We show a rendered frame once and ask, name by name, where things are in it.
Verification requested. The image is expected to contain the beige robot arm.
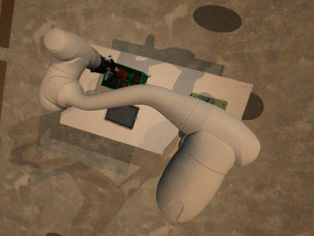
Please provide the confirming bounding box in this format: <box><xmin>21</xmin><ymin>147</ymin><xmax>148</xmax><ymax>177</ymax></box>
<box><xmin>38</xmin><ymin>27</ymin><xmax>260</xmax><ymax>223</ymax></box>

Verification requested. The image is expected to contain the dark green crate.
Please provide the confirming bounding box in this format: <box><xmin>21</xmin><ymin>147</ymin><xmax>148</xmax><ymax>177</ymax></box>
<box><xmin>101</xmin><ymin>63</ymin><xmax>147</xmax><ymax>89</ymax></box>

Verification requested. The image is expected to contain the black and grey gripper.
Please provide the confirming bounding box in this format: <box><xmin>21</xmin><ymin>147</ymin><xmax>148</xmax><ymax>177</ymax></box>
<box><xmin>90</xmin><ymin>55</ymin><xmax>118</xmax><ymax>75</ymax></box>

